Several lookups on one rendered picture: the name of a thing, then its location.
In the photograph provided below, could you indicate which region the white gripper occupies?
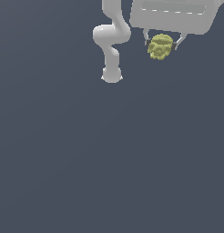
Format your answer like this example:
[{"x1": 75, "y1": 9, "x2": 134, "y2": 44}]
[{"x1": 128, "y1": 0, "x2": 224, "y2": 51}]

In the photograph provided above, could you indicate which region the yellow-green lumpy object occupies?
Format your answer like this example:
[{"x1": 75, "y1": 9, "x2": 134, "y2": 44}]
[{"x1": 147, "y1": 33, "x2": 175, "y2": 61}]

